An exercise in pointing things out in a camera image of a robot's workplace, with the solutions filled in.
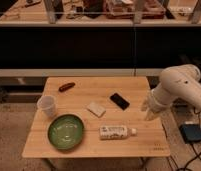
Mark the black foot pedal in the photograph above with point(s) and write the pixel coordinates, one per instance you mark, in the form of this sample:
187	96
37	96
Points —
191	133

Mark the white labelled plastic bottle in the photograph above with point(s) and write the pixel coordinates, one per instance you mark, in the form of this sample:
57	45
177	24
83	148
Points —
116	132

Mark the green ceramic bowl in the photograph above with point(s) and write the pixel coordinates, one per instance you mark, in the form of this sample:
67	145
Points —
66	132

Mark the wooden table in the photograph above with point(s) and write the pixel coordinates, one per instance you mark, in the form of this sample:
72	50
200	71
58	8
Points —
150	140

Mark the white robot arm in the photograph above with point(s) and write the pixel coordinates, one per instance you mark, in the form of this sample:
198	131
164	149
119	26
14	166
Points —
174	82

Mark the brown sausage toy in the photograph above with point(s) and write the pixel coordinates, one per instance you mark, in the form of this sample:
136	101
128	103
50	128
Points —
66	86

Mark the white paper cup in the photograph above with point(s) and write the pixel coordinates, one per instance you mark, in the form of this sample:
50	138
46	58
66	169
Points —
47	105

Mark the black smartphone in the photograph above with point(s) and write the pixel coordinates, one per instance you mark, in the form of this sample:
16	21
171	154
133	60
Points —
119	101

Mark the long shelf workbench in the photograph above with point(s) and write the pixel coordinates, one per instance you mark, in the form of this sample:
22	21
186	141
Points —
43	38

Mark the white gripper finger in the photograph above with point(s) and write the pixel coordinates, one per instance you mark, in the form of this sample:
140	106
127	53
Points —
150	115
145	105

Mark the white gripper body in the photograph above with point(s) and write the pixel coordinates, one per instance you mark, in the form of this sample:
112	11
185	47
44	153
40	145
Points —
153	104

